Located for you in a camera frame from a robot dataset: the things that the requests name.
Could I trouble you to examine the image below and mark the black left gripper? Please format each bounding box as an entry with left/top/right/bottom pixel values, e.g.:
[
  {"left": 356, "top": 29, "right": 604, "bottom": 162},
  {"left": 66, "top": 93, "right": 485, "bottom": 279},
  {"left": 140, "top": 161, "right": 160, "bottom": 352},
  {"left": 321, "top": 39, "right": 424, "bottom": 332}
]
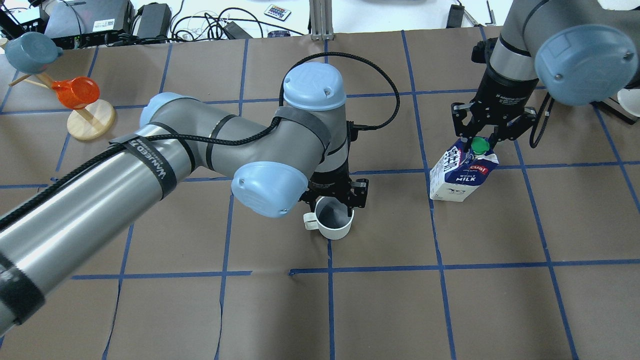
[{"left": 299, "top": 170, "right": 370, "bottom": 210}]

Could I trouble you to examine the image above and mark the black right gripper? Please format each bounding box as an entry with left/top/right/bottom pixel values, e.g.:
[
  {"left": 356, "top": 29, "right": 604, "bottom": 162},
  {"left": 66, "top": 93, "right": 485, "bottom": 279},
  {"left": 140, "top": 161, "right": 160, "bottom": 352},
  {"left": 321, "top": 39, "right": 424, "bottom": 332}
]
[{"left": 451, "top": 70, "right": 538, "bottom": 151}]

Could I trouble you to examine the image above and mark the white ribbed cup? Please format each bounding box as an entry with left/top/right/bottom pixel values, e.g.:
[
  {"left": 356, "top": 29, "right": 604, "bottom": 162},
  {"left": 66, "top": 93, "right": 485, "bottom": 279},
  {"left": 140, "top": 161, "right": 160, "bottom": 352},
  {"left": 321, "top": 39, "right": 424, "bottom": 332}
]
[{"left": 302, "top": 196, "right": 355, "bottom": 240}]

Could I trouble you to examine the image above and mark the whole milk carton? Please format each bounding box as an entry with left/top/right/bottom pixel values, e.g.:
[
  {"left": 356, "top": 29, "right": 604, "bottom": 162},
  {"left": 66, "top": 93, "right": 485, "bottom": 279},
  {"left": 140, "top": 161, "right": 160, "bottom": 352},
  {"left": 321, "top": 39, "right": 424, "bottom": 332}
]
[{"left": 429, "top": 136, "right": 499, "bottom": 202}]

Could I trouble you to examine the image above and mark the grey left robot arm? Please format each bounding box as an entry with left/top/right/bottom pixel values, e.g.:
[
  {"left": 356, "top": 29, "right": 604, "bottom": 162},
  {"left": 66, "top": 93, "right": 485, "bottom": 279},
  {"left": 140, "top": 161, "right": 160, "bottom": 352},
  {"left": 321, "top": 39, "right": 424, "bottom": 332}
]
[{"left": 0, "top": 61, "right": 368, "bottom": 334}]

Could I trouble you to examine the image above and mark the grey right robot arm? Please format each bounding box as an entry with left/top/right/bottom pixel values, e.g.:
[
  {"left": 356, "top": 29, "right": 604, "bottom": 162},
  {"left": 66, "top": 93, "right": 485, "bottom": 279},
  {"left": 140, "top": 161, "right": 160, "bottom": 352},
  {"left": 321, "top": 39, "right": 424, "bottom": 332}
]
[{"left": 451, "top": 0, "right": 640, "bottom": 151}]

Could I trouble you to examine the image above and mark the orange plastic cup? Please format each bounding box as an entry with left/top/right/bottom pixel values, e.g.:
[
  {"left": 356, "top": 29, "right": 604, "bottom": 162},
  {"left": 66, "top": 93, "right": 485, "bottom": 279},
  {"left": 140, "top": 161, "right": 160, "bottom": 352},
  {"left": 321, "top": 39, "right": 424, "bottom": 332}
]
[{"left": 51, "top": 76, "right": 101, "bottom": 110}]

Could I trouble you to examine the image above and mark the white bowl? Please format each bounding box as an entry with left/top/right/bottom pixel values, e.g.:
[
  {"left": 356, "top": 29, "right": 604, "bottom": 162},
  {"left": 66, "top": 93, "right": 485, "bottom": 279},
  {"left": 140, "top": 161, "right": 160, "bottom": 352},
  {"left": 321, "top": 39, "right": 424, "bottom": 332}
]
[{"left": 616, "top": 88, "right": 640, "bottom": 117}]

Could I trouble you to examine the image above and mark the small remote control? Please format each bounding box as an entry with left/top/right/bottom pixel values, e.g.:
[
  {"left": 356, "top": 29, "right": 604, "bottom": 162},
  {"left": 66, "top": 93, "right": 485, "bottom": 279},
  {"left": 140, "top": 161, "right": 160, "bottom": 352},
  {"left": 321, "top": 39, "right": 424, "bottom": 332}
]
[{"left": 263, "top": 4, "right": 291, "bottom": 22}]

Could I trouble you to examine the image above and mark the black power adapter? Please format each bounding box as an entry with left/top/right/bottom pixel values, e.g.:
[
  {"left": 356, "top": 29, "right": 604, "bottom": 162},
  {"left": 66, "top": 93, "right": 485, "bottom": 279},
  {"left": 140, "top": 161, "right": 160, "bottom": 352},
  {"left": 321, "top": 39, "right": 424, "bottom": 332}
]
[{"left": 134, "top": 2, "right": 171, "bottom": 41}]

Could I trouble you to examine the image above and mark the wooden mug tree stand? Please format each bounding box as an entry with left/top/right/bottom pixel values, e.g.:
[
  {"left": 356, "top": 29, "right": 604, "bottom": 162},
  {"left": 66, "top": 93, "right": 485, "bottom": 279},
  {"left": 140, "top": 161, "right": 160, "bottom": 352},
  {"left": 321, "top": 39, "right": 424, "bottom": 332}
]
[{"left": 7, "top": 72, "right": 115, "bottom": 141}]

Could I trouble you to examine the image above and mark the black electronics box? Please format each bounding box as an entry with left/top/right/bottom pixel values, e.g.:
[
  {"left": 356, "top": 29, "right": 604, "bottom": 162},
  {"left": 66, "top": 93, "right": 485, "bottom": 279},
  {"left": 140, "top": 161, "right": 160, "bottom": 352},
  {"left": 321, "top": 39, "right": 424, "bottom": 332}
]
[{"left": 45, "top": 0, "right": 134, "bottom": 49}]

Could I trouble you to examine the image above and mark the blue-grey mug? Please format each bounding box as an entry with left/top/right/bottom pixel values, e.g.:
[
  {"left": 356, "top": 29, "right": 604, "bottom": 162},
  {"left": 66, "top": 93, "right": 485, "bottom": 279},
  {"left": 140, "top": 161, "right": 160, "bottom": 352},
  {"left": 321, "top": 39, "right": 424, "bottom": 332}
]
[{"left": 4, "top": 31, "right": 64, "bottom": 75}]

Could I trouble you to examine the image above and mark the aluminium frame post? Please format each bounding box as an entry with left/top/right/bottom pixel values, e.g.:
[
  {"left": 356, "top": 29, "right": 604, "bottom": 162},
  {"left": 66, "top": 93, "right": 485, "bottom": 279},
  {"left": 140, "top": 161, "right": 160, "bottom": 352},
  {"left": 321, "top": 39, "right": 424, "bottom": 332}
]
[{"left": 309, "top": 0, "right": 335, "bottom": 41}]

